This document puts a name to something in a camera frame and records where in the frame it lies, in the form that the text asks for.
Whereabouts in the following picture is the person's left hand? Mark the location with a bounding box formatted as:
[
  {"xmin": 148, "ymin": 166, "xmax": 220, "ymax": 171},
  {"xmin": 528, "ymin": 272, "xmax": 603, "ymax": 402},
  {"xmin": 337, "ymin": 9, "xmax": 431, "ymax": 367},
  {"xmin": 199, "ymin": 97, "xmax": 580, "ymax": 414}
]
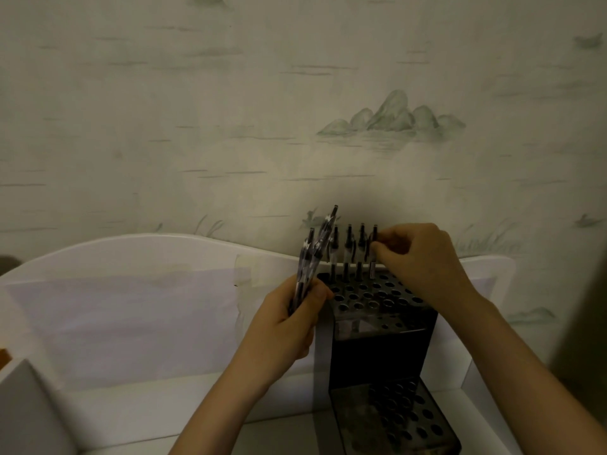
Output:
[{"xmin": 232, "ymin": 275, "xmax": 334, "ymax": 389}]

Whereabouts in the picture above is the bunch of black pens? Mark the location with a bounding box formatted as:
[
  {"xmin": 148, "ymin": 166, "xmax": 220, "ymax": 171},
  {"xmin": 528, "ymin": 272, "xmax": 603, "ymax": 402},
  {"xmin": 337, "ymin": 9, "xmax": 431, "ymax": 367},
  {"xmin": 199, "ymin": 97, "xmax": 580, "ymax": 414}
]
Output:
[{"xmin": 289, "ymin": 204, "xmax": 339, "ymax": 316}]

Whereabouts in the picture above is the person's right forearm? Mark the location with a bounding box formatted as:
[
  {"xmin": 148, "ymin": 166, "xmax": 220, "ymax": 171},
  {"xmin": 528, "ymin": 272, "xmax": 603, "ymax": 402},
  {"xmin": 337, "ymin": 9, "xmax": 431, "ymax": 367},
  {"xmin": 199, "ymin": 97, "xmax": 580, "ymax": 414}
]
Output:
[{"xmin": 443, "ymin": 296, "xmax": 607, "ymax": 455}]

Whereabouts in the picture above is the black tiered pen holder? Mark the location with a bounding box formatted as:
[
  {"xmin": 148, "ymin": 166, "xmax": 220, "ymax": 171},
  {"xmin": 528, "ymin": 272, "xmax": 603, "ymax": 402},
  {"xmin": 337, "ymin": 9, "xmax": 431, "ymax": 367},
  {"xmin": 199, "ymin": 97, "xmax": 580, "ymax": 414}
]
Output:
[{"xmin": 316, "ymin": 269, "xmax": 462, "ymax": 455}]

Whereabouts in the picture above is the person's right hand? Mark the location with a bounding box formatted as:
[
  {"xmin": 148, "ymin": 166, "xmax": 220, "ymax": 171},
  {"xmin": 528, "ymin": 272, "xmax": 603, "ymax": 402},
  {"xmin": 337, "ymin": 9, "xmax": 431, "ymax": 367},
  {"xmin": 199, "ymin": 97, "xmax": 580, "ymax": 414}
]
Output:
[{"xmin": 369, "ymin": 224, "xmax": 486, "ymax": 320}]

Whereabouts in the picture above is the white curved-back shelf unit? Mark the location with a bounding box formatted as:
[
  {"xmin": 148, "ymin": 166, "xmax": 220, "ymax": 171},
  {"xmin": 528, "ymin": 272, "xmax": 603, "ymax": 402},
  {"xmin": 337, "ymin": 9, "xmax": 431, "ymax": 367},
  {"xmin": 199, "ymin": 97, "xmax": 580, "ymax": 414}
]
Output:
[{"xmin": 0, "ymin": 233, "xmax": 518, "ymax": 455}]

